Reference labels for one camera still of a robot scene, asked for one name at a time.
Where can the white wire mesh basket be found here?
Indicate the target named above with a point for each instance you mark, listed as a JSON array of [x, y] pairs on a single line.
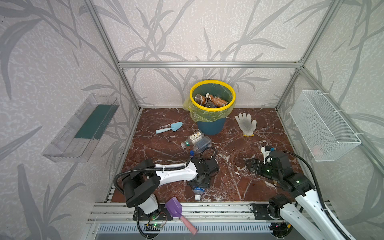
[[326, 133]]

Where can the white knitted work glove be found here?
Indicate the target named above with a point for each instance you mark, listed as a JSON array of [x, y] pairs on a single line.
[[246, 124]]

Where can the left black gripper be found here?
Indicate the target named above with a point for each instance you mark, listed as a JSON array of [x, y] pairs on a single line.
[[201, 180]]

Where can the light blue garden trowel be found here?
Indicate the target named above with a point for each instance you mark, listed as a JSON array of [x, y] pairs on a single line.
[[173, 127]]

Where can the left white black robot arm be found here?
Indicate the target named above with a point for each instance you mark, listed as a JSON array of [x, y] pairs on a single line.
[[139, 184]]

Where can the green circuit board with wires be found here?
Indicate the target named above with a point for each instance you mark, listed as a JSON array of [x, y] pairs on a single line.
[[155, 226]]

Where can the clear acrylic wall shelf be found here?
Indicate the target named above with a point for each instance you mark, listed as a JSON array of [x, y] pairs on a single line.
[[77, 140]]

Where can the teal bin with yellow rim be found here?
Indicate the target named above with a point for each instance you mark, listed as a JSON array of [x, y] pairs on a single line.
[[210, 102]]

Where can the clear bottle blue white label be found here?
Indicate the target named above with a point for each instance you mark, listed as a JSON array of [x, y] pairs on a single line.
[[198, 193]]

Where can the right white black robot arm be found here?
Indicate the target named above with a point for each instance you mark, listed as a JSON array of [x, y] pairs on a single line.
[[305, 210]]

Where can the purple scoop with pink handle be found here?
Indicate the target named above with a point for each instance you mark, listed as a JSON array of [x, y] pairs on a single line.
[[175, 209]]

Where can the yellow plastic bin liner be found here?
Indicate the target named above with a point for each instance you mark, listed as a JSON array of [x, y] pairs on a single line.
[[200, 113]]

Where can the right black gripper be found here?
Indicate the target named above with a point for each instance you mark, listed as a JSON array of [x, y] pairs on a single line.
[[258, 166]]

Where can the clear bottle green cap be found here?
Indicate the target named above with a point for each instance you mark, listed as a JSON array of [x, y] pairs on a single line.
[[192, 139]]

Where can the square clear bottle blue cap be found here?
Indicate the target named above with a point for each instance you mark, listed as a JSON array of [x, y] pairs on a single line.
[[202, 144]]

